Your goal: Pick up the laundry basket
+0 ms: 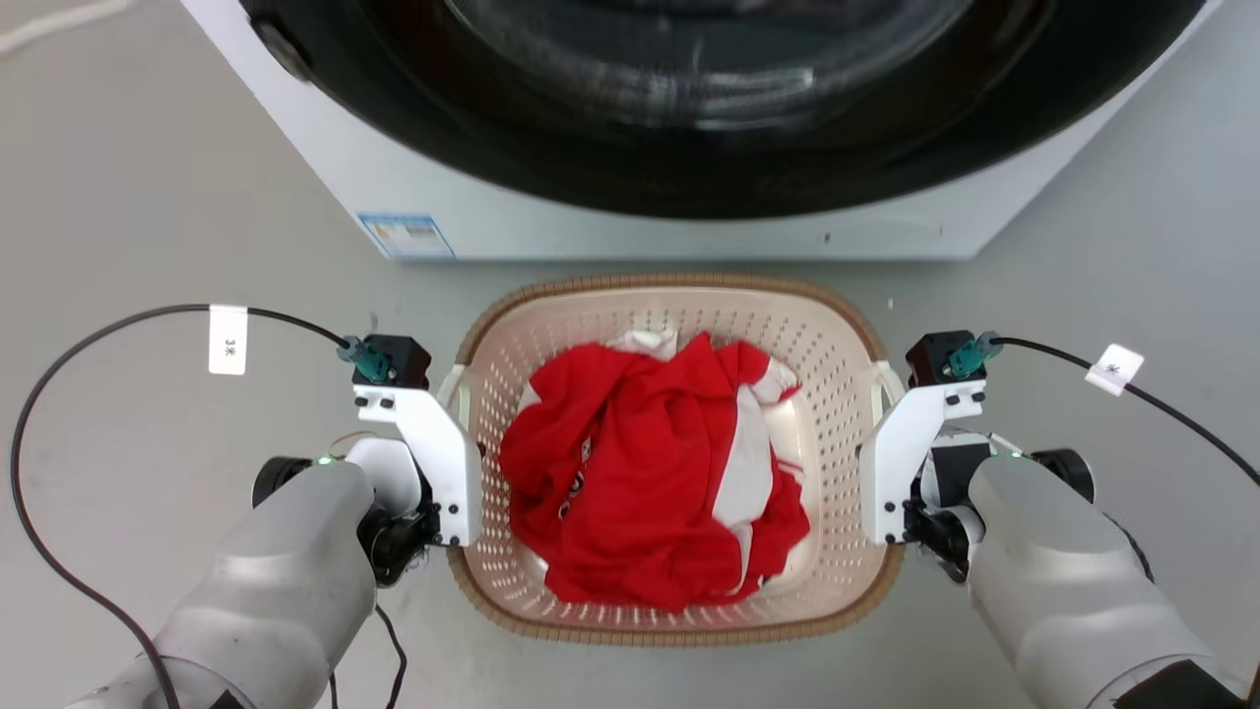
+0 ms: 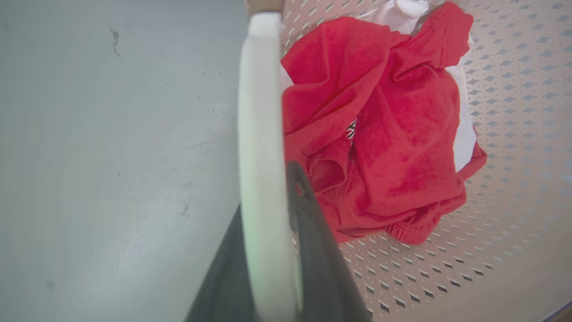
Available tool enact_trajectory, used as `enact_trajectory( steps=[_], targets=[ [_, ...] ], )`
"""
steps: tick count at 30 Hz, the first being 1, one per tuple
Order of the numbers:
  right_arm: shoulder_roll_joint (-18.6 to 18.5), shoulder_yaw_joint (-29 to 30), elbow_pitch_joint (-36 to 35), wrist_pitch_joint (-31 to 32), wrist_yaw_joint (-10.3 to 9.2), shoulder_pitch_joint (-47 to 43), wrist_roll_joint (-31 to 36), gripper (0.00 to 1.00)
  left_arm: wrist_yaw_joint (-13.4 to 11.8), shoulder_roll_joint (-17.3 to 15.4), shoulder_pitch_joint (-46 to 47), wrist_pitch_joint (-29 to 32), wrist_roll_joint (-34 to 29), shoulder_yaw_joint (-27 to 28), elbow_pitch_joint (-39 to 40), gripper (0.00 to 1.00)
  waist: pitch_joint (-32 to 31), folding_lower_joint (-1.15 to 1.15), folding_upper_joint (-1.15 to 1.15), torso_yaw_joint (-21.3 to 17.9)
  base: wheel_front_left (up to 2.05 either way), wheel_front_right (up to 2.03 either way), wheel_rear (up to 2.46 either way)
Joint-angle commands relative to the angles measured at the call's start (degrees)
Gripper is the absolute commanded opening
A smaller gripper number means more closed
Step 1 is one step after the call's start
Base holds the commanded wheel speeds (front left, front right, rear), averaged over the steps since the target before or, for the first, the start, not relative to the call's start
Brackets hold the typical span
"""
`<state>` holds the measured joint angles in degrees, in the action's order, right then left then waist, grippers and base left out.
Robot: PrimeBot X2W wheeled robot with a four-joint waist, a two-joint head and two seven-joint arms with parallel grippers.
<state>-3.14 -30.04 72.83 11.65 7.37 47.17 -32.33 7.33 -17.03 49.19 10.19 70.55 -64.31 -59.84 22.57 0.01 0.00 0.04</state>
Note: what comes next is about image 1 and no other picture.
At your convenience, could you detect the white rectangular cable tag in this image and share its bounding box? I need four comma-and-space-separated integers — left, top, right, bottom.
1085, 344, 1146, 397
208, 304, 249, 376

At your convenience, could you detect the blue white energy label sticker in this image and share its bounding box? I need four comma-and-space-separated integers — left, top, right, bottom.
356, 213, 457, 260

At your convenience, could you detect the black round washer door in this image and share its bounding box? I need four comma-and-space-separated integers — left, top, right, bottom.
239, 0, 1208, 221

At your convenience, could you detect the beige perforated laundry basket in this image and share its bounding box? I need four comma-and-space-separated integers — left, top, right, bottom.
436, 273, 908, 648

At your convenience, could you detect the white cloth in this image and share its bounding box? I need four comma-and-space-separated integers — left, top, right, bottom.
608, 328, 682, 362

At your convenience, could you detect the white front-load washing machine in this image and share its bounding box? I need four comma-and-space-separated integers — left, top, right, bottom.
180, 0, 1225, 263

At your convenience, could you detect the red and white garment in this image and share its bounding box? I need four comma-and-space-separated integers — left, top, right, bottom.
498, 332, 812, 614

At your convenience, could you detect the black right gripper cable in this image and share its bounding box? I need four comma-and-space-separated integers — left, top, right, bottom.
947, 331, 1260, 487

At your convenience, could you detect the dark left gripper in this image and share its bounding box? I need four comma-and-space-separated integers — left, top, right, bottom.
358, 481, 441, 589

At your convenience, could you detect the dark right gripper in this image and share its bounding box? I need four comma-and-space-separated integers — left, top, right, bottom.
903, 480, 985, 584

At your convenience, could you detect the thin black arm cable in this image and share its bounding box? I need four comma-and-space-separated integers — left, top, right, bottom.
372, 601, 409, 709

